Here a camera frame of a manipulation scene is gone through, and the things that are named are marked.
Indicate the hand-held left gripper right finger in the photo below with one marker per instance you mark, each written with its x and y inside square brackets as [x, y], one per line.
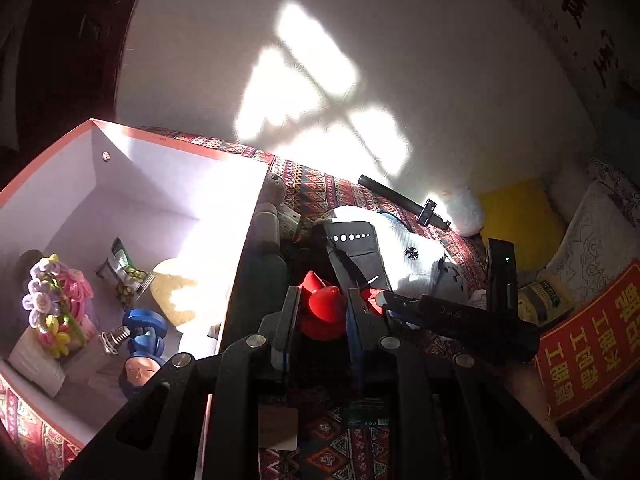
[400, 360]

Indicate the green pea snack packet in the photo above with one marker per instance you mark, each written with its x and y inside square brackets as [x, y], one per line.
[304, 233]
[122, 275]

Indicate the grey yarn ball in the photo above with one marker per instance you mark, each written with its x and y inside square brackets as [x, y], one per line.
[274, 190]

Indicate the dark wooden furniture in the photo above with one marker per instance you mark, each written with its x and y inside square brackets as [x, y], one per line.
[65, 60]

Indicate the yellow pillow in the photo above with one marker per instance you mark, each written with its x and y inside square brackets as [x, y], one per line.
[520, 220]

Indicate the small white plush animal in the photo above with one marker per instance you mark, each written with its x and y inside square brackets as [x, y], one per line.
[452, 280]

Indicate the pale yellow round object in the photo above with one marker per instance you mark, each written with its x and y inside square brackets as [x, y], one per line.
[175, 290]

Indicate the white printed packet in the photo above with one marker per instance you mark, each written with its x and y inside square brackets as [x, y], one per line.
[290, 217]

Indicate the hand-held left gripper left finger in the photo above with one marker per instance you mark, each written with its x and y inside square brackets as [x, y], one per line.
[220, 375]

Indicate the blue bobblehead figurine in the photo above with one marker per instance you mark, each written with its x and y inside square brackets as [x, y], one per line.
[145, 325]

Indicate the red toy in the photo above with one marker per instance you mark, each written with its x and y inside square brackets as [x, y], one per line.
[325, 310]

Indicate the white patterned pillow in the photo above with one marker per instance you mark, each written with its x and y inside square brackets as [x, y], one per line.
[595, 240]

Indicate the yellow packet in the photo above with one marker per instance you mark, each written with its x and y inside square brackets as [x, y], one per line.
[542, 302]

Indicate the white fluffy cushion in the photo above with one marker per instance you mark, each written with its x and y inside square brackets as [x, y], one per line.
[465, 210]

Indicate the pipe-cleaner flower bouquet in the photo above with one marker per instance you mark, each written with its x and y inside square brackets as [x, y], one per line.
[45, 300]

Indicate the red sign with yellow characters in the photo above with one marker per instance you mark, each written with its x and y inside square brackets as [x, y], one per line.
[595, 350]

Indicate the pink cardboard box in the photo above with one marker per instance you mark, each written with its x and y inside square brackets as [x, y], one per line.
[150, 185]

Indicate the colourful patterned blanket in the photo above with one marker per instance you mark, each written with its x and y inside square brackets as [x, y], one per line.
[320, 190]

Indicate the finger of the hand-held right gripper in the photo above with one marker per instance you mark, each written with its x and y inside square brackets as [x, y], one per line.
[415, 310]

